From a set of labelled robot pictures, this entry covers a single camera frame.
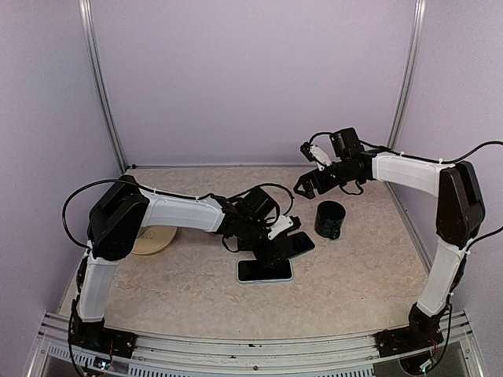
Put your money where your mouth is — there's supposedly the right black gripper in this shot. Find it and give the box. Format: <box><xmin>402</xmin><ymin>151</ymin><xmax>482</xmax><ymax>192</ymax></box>
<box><xmin>293</xmin><ymin>159</ymin><xmax>358</xmax><ymax>198</ymax></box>

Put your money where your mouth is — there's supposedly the black phone front table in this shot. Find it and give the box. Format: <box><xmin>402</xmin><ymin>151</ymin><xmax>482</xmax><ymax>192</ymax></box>
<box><xmin>237</xmin><ymin>258</ymin><xmax>292</xmax><ymax>282</ymax></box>

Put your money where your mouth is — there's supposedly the light blue phone case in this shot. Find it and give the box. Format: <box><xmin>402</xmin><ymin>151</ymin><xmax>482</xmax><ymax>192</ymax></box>
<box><xmin>236</xmin><ymin>258</ymin><xmax>295</xmax><ymax>284</ymax></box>

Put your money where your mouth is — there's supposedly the black phone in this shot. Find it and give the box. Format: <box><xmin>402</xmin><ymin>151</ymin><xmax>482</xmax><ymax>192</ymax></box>
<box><xmin>285</xmin><ymin>232</ymin><xmax>315</xmax><ymax>259</ymax></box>

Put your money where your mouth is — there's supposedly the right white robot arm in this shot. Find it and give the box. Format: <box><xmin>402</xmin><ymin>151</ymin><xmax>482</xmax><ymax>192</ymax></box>
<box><xmin>294</xmin><ymin>128</ymin><xmax>486</xmax><ymax>317</ymax></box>

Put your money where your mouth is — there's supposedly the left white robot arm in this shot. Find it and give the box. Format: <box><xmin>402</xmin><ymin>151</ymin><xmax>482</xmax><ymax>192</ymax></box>
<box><xmin>76</xmin><ymin>175</ymin><xmax>300</xmax><ymax>350</ymax></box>

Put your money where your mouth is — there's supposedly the dark green mug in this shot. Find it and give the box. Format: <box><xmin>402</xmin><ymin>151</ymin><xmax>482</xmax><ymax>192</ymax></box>
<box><xmin>314</xmin><ymin>200</ymin><xmax>346</xmax><ymax>240</ymax></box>

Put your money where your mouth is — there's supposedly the beige round plate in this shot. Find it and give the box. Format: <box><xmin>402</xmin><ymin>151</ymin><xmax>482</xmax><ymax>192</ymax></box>
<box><xmin>131</xmin><ymin>226</ymin><xmax>178</xmax><ymax>256</ymax></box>

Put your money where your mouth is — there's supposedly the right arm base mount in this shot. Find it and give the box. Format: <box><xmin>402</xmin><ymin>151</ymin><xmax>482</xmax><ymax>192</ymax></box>
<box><xmin>374</xmin><ymin>303</ymin><xmax>449</xmax><ymax>357</ymax></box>

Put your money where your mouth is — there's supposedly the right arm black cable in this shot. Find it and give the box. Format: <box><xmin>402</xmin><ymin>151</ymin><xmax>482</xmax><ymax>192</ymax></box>
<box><xmin>359</xmin><ymin>137</ymin><xmax>503</xmax><ymax>164</ymax></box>

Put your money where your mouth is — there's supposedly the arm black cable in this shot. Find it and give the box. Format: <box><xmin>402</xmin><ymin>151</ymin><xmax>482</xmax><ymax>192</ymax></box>
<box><xmin>61</xmin><ymin>179</ymin><xmax>213</xmax><ymax>248</ymax></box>
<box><xmin>359</xmin><ymin>137</ymin><xmax>503</xmax><ymax>164</ymax></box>

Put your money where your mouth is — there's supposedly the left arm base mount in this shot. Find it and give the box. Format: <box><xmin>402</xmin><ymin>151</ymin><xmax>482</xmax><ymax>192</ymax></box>
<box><xmin>69</xmin><ymin>322</ymin><xmax>138</xmax><ymax>359</ymax></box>

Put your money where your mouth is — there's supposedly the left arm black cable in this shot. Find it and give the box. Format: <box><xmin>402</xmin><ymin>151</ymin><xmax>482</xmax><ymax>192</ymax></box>
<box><xmin>61</xmin><ymin>179</ymin><xmax>213</xmax><ymax>248</ymax></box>

